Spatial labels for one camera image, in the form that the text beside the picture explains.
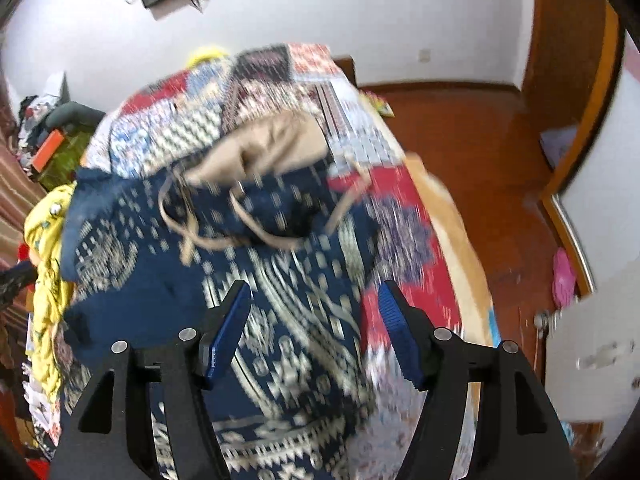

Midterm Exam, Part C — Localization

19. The navy patterned hooded garment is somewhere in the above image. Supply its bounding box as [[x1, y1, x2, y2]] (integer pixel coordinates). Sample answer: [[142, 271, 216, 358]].
[[61, 110, 378, 479]]

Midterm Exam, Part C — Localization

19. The clutter pile of clothes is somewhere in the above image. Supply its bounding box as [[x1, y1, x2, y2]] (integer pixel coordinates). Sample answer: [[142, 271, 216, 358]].
[[17, 94, 62, 155]]

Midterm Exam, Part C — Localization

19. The yellow cartoon blanket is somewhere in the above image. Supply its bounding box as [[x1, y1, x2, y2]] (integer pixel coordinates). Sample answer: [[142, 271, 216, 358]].
[[23, 184, 75, 401]]

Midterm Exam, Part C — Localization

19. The striped red curtain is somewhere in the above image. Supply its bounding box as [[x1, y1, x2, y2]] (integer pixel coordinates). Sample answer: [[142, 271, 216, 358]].
[[0, 77, 44, 270]]

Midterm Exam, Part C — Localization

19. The orange box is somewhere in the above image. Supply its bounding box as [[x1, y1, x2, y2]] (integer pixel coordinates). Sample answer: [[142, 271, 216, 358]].
[[32, 129, 65, 174]]

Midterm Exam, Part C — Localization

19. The pink slipper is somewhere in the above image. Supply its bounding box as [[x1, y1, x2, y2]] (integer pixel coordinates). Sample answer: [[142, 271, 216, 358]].
[[551, 248, 577, 309]]

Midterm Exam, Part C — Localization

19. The dark grey cushion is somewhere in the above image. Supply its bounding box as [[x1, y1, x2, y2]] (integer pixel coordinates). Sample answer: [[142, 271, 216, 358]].
[[44, 101, 105, 131]]

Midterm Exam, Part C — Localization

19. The patchwork bed cover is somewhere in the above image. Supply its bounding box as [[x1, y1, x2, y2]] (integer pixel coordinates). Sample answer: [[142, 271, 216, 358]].
[[22, 41, 501, 480]]

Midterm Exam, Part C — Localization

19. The white sliding door with hearts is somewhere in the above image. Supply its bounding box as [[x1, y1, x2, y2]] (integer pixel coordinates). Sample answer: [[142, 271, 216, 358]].
[[552, 35, 639, 295]]

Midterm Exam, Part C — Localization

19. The wooden wardrobe with door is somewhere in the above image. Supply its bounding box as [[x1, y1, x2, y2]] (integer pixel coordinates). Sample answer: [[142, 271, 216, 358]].
[[519, 0, 624, 196]]

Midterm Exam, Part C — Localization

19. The yellow curved bed rail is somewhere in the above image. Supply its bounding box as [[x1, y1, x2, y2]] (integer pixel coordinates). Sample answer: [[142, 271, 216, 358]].
[[184, 44, 229, 70]]

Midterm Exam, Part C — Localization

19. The white wall socket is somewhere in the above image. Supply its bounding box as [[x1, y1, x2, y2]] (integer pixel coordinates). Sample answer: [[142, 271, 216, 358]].
[[418, 49, 431, 63]]

